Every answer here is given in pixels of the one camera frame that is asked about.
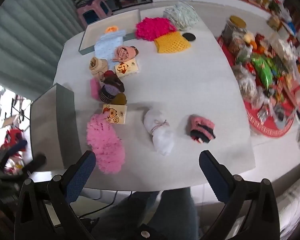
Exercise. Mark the white cloth bundle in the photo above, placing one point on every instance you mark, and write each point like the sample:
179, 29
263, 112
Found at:
160, 135

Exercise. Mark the pale green bath pouf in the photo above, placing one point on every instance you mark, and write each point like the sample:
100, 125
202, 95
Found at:
181, 15

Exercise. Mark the beige knit hat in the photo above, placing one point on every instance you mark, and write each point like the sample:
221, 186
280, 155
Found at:
98, 66

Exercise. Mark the pink plastic stool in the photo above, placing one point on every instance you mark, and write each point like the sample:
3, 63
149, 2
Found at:
93, 11

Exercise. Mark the deep grey storage box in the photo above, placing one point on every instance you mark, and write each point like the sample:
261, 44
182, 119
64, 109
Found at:
52, 127

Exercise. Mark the pile of snack packets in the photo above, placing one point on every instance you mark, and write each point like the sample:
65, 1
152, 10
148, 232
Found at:
267, 72

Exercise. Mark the black round disc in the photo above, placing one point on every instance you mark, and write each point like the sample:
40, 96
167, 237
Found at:
189, 37

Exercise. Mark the clear jar yellow lid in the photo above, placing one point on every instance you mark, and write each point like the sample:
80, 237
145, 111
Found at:
233, 32

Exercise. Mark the shallow grey box lid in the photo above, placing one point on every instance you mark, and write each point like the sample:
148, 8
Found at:
107, 27

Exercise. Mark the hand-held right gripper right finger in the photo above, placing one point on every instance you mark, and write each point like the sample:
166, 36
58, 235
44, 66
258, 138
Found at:
215, 177

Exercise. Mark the light pink fluffy cloth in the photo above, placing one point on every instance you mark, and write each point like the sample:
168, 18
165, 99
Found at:
106, 145

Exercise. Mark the pink black striped fluffy cloth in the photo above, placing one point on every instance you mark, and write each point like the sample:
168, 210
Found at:
202, 130

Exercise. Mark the yellow foam mesh sleeve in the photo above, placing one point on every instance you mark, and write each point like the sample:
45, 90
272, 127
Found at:
172, 43

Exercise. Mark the red fabric rose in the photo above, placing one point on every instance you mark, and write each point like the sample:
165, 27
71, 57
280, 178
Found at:
108, 74

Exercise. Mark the orange fabric flower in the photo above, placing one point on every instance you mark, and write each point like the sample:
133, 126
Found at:
111, 29

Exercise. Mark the peach knit hat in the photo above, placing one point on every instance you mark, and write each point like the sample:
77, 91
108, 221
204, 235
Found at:
125, 52

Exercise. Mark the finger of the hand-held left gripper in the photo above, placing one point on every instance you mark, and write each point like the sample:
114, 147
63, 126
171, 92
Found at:
15, 148
36, 162

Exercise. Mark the grey green curtain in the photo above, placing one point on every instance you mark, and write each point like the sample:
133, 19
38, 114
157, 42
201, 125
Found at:
27, 42

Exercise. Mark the dark multicolour knit hat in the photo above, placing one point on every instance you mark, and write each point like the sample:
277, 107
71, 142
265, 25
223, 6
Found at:
111, 87

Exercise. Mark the light blue patterned cloth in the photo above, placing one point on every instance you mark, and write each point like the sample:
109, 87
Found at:
107, 46

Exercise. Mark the pink sponge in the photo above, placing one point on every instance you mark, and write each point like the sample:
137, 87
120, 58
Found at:
94, 87

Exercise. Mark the printed cartoon tissue packet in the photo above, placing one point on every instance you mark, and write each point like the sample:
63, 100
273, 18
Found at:
115, 113
126, 68

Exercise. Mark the brown round puff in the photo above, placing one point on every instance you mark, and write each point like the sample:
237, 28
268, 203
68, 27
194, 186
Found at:
119, 98

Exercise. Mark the red plastic toy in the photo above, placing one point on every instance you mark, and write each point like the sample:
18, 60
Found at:
13, 135

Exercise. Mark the red round tray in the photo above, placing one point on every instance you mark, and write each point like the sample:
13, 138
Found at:
270, 127

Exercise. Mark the magenta fluffy cloth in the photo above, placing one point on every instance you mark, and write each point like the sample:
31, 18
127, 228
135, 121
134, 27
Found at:
153, 28

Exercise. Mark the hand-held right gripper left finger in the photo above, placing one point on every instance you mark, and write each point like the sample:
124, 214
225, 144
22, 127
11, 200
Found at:
81, 172

